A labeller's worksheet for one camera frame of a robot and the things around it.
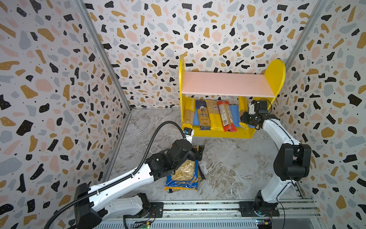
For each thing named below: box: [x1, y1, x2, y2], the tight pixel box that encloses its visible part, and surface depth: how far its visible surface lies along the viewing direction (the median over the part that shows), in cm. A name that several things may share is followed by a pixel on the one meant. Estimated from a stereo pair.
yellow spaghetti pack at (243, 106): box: [238, 95, 250, 130], surface depth 98 cm
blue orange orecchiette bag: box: [163, 159, 199, 192], surface depth 78 cm
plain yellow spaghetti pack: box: [205, 100, 224, 132], surface depth 97 cm
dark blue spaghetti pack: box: [195, 99, 212, 131], surface depth 96 cm
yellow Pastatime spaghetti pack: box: [182, 95, 196, 130], surface depth 99 cm
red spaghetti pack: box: [217, 100, 237, 133], surface depth 94 cm
